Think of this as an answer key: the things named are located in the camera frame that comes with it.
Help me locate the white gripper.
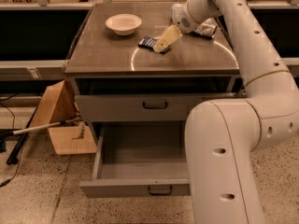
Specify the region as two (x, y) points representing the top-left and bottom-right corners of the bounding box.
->
(153, 0), (221, 53)

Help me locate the white paper bowl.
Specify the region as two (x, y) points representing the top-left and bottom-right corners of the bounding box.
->
(106, 14), (142, 36)

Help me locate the black floor cable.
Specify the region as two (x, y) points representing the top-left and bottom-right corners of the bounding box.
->
(0, 93), (24, 189)

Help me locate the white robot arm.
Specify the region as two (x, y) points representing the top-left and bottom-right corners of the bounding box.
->
(154, 0), (299, 224)

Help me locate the brown cardboard box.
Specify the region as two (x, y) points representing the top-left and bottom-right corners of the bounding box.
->
(30, 81), (97, 155)

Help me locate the crinkled silver snack bag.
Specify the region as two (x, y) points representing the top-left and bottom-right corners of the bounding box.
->
(194, 19), (218, 39)

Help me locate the white and black pole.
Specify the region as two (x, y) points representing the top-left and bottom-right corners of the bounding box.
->
(0, 118), (82, 138)

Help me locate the grey metal drawer cabinet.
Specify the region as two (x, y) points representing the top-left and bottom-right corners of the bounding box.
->
(65, 2), (241, 137)

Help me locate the blue rxbar blueberry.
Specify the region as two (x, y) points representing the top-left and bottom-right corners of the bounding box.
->
(138, 36), (170, 54)

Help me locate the grey upper drawer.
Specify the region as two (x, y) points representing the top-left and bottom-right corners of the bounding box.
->
(75, 92), (234, 122)

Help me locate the open grey middle drawer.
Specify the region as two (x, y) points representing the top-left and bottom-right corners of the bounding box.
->
(80, 121), (190, 198)

